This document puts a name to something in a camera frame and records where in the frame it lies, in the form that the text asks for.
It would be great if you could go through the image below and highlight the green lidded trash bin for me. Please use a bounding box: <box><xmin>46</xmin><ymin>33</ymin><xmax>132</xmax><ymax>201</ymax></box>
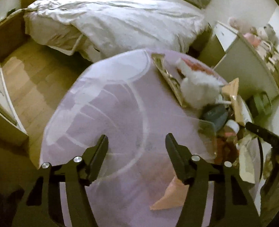
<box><xmin>246</xmin><ymin>91</ymin><xmax>272</xmax><ymax>120</ymax></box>

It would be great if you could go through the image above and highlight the orange paper wrapper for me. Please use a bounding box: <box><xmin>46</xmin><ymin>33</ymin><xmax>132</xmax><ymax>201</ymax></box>
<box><xmin>149</xmin><ymin>176</ymin><xmax>189</xmax><ymax>211</ymax></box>

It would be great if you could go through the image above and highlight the red snack box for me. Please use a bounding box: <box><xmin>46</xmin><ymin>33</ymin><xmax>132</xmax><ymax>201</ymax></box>
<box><xmin>176</xmin><ymin>58</ymin><xmax>219</xmax><ymax>77</ymax></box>

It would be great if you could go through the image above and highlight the white bedside cabinet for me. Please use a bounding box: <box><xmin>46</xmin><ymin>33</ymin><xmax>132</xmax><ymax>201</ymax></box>
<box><xmin>198</xmin><ymin>20</ymin><xmax>279</xmax><ymax>102</ymax></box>

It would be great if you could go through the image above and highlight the white crumpled tissue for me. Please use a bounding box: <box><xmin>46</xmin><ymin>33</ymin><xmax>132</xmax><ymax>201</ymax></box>
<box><xmin>176</xmin><ymin>58</ymin><xmax>223</xmax><ymax>110</ymax></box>

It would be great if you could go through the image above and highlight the stack of books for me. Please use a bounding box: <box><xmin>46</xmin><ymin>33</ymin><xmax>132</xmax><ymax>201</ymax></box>
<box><xmin>260</xmin><ymin>41</ymin><xmax>279</xmax><ymax>88</ymax></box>

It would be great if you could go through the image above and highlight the grey plush toy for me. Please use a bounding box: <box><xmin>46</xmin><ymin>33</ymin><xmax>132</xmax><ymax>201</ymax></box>
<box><xmin>257</xmin><ymin>24</ymin><xmax>279</xmax><ymax>46</ymax></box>

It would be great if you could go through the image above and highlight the white bed duvet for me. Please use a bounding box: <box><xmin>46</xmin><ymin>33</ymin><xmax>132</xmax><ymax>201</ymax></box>
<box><xmin>23</xmin><ymin>0</ymin><xmax>210</xmax><ymax>62</ymax></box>

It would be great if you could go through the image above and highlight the gold foil sachet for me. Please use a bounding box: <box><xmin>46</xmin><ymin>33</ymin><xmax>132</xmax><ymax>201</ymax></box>
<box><xmin>151</xmin><ymin>53</ymin><xmax>186</xmax><ymax>108</ymax></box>

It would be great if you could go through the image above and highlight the pink plush toy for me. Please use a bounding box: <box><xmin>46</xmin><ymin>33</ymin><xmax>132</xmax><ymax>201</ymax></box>
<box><xmin>227</xmin><ymin>17</ymin><xmax>261</xmax><ymax>48</ymax></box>

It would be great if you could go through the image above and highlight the tan paper bag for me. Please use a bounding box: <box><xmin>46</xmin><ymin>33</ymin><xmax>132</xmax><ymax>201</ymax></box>
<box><xmin>222</xmin><ymin>77</ymin><xmax>245</xmax><ymax>127</ymax></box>

